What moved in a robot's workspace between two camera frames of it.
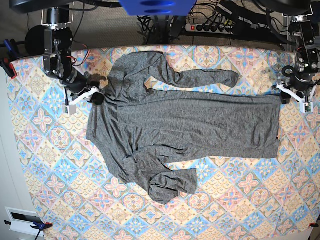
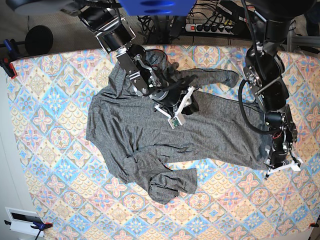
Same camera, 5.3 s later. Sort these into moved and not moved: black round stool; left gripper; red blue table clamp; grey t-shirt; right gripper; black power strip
Moved: right gripper; left gripper
Not moved: black round stool; grey t-shirt; black power strip; red blue table clamp
